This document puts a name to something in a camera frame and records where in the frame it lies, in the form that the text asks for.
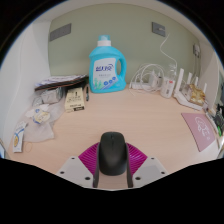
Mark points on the black computer mouse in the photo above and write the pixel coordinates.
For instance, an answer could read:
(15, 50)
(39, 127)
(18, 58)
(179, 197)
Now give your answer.
(113, 153)

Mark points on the grey wall plate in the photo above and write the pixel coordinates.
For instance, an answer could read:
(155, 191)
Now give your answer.
(60, 32)

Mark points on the white and yellow wrapper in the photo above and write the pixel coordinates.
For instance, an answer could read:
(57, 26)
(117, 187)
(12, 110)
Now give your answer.
(41, 116)

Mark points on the small beige box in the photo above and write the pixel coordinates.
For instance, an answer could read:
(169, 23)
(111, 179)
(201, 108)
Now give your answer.
(74, 100)

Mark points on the pink mouse pad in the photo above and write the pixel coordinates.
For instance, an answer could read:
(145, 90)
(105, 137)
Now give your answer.
(198, 130)

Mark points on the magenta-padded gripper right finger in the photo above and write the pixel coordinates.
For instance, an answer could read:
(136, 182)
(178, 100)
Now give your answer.
(138, 160)

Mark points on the wall outlet with charger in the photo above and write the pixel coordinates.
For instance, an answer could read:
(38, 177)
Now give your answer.
(196, 50)

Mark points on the white desk divider panel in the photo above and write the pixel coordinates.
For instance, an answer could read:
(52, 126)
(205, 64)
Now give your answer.
(210, 73)

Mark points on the clear plastic bag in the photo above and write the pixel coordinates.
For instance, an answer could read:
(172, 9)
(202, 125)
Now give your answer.
(40, 131)

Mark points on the stack of papers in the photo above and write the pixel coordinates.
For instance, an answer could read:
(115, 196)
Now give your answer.
(60, 81)

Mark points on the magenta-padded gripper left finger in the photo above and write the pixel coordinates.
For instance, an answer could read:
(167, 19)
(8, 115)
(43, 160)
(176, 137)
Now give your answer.
(86, 160)

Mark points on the blue detergent bottle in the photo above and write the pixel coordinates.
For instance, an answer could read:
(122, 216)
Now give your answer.
(105, 71)

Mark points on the white router with antennas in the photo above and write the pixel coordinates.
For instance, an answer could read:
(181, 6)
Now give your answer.
(181, 96)

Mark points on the black pen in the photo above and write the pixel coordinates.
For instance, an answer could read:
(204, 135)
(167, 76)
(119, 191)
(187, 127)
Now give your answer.
(87, 93)

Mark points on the black and grey pouch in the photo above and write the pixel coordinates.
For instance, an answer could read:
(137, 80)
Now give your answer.
(219, 121)

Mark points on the rubber band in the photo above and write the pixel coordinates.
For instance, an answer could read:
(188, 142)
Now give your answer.
(26, 146)

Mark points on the blue and yellow packet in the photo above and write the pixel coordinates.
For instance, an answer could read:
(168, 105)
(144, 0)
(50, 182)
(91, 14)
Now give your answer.
(19, 137)

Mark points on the grey wall outlet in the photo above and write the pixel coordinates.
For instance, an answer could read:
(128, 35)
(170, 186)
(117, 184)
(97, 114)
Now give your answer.
(158, 29)

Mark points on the silver foil packet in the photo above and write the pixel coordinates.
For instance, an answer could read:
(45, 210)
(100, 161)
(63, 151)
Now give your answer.
(51, 96)

